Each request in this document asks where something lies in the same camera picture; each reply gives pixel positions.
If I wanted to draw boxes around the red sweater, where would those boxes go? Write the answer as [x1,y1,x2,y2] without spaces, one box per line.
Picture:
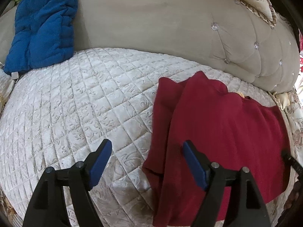
[142,72,291,227]

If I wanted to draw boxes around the cream gold patterned pillow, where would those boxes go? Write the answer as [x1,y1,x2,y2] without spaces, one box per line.
[0,63,17,110]

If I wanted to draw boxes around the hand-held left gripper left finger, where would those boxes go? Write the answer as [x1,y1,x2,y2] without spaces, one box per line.
[23,139,112,227]

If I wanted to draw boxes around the white quilted sofa cover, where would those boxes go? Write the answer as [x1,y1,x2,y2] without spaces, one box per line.
[0,48,292,227]

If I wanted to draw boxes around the blue plush blanket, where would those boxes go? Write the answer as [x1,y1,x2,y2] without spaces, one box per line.
[3,0,80,75]

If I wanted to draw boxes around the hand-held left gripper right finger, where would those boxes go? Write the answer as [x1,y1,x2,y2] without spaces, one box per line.
[183,140,272,227]

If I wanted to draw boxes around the beige tufted sofa backrest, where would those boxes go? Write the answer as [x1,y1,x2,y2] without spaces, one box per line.
[0,0,300,94]

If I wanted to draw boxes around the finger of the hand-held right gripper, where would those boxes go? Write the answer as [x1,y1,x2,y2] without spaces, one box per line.
[281,150,303,173]

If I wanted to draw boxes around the floral printed cloth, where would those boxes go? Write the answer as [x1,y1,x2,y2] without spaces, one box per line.
[272,80,303,208]

